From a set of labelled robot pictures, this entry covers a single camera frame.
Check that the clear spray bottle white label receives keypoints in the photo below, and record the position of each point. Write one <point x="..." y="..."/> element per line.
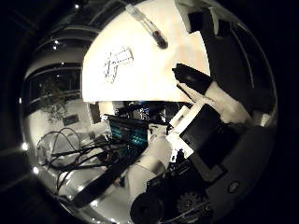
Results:
<point x="149" y="24"/>

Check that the white cloth with tan stripes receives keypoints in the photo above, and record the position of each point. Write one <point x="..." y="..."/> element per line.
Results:
<point x="149" y="74"/>

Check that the green potted plant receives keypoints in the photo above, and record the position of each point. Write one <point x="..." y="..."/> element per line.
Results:
<point x="54" y="99"/>

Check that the small framed wall picture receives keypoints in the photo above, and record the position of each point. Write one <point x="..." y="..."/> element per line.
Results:
<point x="70" y="119"/>

